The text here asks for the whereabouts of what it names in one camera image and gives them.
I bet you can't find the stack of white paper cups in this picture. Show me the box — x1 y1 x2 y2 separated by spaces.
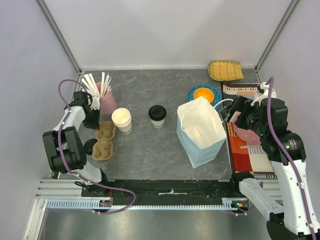
111 108 132 134

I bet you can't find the brown cardboard cup carrier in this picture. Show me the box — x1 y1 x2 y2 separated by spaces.
92 121 117 161

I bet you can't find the light blue paper bag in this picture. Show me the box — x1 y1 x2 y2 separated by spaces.
176 97 227 168

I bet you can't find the black plastic cup lid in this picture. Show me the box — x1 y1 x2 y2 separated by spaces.
148 105 167 121

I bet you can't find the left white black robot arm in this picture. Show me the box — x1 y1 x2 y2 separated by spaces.
42 91 110 197

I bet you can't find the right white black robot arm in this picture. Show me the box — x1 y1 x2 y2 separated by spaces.
220 95 320 240

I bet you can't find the pink dotted plate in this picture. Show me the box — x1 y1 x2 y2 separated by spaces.
234 124 261 145

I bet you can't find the pink straw holder cup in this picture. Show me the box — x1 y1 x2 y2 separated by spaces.
99 90 117 115

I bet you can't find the blue dotted plate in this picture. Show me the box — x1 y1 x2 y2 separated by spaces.
187 84 222 110

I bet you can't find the colourful patterned placemat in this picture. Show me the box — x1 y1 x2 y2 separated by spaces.
221 81 275 178

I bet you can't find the white wrapped straws bundle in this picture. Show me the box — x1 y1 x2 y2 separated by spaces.
81 72 112 98

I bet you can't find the orange bowl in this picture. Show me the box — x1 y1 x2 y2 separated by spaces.
193 87 215 103

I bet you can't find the yellow woven tray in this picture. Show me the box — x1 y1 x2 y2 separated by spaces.
208 60 244 82

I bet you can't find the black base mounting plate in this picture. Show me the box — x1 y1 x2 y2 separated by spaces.
81 178 260 207

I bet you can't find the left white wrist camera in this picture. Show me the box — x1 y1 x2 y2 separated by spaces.
90 96 101 111

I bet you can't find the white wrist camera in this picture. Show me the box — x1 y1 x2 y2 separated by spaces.
250 82 269 107
90 96 101 111

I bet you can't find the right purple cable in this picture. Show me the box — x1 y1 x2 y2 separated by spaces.
234 76 318 240

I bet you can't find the purple cable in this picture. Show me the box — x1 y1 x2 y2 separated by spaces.
234 76 318 240
57 79 137 216

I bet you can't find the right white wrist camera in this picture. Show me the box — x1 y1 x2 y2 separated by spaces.
250 82 269 107

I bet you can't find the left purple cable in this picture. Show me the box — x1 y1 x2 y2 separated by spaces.
57 79 137 216

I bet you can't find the slotted cable duct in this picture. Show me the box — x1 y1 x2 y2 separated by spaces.
46 198 239 211

